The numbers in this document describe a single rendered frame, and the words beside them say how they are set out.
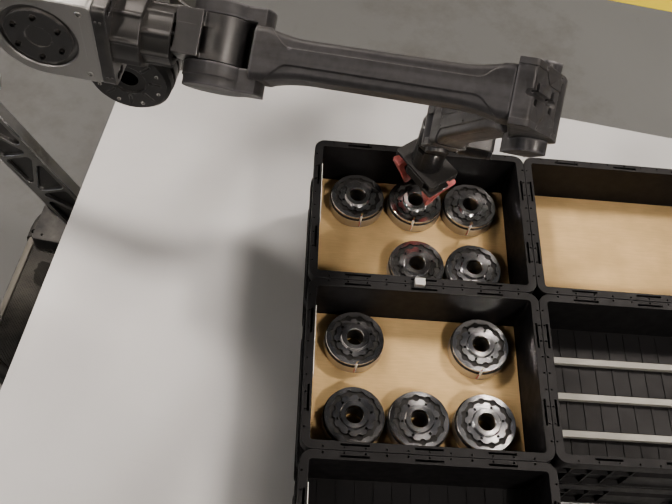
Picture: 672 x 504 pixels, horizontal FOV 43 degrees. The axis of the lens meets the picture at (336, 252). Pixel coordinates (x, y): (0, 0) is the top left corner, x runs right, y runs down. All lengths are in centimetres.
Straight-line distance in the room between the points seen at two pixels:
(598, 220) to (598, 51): 166
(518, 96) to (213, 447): 89
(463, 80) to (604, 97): 227
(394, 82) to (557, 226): 83
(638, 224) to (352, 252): 59
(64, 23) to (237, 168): 88
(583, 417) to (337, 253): 53
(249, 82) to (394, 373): 67
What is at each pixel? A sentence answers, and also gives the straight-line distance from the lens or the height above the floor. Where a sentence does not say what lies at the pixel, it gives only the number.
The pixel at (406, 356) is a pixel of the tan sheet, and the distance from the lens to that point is 150.
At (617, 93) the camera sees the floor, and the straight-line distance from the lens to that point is 324.
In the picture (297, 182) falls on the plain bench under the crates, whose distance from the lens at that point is 183.
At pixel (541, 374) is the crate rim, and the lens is 144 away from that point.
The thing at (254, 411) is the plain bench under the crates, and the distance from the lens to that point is 158.
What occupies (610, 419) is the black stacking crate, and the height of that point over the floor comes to 83.
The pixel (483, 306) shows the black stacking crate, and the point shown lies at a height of 90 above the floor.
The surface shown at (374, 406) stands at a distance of 143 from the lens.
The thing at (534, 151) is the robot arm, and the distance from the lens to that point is 102.
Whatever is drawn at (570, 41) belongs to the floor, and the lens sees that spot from 335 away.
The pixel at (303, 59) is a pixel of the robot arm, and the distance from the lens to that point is 99.
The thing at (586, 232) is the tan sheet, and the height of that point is 83.
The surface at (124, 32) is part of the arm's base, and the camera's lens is 101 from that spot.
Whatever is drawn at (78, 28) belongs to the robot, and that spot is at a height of 148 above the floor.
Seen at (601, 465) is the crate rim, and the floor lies 93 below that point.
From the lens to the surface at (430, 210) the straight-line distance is 163.
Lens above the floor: 218
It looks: 58 degrees down
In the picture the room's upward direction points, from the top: 11 degrees clockwise
